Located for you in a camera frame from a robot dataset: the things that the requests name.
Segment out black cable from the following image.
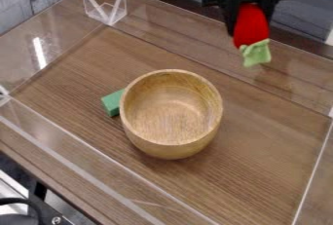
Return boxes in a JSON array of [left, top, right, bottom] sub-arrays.
[[0, 197, 31, 207]]

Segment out clear acrylic corner bracket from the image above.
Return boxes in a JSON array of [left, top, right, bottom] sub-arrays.
[[82, 0, 128, 26]]

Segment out green foam block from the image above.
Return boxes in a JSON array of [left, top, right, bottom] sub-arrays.
[[102, 90, 124, 117]]

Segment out wooden bowl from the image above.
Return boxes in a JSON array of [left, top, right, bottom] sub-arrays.
[[120, 69, 224, 160]]

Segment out black table leg bracket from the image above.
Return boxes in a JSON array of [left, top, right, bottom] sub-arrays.
[[29, 181, 74, 225]]

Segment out red plush strawberry green leaves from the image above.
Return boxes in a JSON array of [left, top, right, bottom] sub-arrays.
[[233, 3, 272, 67]]

